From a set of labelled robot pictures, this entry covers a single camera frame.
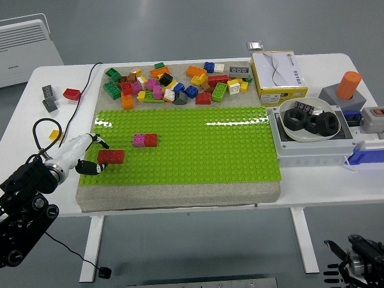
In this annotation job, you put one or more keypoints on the small silver packet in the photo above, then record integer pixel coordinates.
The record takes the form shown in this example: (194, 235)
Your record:
(255, 46)

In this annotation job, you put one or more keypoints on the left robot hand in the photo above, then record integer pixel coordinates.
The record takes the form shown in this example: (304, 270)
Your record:
(69, 150)

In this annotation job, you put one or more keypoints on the purple circuit board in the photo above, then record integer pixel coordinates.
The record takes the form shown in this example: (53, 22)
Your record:
(303, 107)

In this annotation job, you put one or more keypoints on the orange building brick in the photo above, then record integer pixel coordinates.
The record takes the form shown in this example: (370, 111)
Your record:
(127, 102)

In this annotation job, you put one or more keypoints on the white panel heater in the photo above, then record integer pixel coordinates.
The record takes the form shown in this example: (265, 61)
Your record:
(24, 51)

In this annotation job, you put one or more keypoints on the lime green long brick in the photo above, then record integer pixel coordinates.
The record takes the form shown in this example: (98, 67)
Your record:
(219, 91)

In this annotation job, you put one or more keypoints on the white bowl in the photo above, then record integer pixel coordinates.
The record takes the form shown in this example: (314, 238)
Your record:
(321, 103)

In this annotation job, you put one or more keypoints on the grey block holder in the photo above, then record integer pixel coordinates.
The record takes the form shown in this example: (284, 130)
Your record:
(354, 101)

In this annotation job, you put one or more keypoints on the grey switch box red button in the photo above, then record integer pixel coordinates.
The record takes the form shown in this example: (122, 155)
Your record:
(372, 121)

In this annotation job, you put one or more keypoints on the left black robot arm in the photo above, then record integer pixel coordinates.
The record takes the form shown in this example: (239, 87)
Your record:
(30, 177)

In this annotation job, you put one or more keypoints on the red building brick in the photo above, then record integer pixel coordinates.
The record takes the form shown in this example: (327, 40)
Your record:
(203, 98)

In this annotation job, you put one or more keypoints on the green studded baseplate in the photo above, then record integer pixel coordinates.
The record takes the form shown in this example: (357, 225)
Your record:
(195, 150)

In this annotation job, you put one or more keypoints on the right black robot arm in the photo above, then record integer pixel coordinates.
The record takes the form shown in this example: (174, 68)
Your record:
(369, 249)

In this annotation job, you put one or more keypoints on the red sloped brick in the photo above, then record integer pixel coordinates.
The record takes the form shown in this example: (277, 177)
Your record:
(71, 94)

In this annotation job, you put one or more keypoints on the blue and black clamp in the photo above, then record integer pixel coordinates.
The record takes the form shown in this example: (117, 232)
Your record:
(351, 115)

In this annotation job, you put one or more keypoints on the brown building brick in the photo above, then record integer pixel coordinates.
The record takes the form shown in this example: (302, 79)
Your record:
(206, 86)
(127, 79)

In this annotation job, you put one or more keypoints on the blue plastic block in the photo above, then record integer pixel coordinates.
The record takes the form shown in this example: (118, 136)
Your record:
(369, 156)

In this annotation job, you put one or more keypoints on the flat dark green brick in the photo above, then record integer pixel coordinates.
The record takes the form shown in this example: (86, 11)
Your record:
(159, 65)

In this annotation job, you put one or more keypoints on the red long brick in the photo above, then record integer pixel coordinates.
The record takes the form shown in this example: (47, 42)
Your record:
(217, 80)
(111, 156)

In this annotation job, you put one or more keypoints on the grey studded brick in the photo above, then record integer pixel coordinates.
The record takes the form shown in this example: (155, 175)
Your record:
(48, 91)

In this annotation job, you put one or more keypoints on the lime green flat plate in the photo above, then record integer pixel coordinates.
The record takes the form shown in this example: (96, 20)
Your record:
(149, 97)

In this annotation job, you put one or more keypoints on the orange cylinder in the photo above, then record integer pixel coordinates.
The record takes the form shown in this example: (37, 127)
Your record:
(348, 84)

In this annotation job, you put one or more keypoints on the blue building brick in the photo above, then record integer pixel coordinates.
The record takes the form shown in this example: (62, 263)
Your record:
(178, 87)
(190, 91)
(208, 67)

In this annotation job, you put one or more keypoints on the tiny dark green brick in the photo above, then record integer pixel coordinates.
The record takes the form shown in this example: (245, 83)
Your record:
(249, 79)

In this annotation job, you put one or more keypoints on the white table leg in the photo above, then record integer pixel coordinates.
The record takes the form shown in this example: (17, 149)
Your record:
(303, 240)
(91, 249)

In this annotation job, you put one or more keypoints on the grey junction box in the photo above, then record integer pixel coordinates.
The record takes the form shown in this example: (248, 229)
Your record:
(312, 151)

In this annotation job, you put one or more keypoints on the white and yellow brick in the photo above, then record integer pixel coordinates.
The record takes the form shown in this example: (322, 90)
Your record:
(141, 79)

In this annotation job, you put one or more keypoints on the pink and yellow brick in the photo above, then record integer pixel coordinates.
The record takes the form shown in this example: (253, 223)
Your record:
(135, 71)

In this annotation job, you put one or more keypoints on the white plastic rail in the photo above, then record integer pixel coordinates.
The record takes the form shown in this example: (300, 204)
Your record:
(370, 144)

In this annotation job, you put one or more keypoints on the red square brick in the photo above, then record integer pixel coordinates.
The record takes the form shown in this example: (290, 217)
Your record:
(126, 88)
(151, 140)

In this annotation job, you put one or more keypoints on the yellow and white cardboard box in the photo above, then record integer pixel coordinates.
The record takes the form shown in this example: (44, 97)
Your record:
(279, 75)

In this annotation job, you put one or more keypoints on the white and orange brick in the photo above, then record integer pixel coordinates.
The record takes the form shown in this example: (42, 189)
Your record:
(169, 95)

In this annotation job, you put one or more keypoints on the small dark green brick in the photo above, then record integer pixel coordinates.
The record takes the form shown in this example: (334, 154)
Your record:
(112, 73)

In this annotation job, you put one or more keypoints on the long dark green brick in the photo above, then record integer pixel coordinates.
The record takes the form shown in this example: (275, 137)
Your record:
(112, 90)

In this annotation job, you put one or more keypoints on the large black nut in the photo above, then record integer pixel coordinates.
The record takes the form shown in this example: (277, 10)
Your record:
(320, 127)
(310, 127)
(288, 123)

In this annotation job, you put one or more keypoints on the black building brick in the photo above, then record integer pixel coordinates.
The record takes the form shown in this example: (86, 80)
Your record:
(165, 78)

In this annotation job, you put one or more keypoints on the yellow building brick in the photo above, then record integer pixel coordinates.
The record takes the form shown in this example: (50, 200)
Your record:
(198, 79)
(54, 134)
(141, 96)
(171, 85)
(244, 86)

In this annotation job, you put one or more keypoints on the grey sloped brick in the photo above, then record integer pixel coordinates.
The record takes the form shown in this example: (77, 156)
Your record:
(180, 98)

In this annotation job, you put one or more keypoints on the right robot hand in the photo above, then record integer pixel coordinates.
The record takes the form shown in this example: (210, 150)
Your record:
(334, 249)

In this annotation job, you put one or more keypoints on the grey long brick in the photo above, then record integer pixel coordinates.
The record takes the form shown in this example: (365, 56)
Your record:
(239, 71)

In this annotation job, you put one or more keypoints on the white building brick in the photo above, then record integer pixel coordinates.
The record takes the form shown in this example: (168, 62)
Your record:
(219, 68)
(233, 87)

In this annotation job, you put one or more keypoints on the orange long brick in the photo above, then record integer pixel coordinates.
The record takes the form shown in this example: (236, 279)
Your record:
(159, 72)
(196, 71)

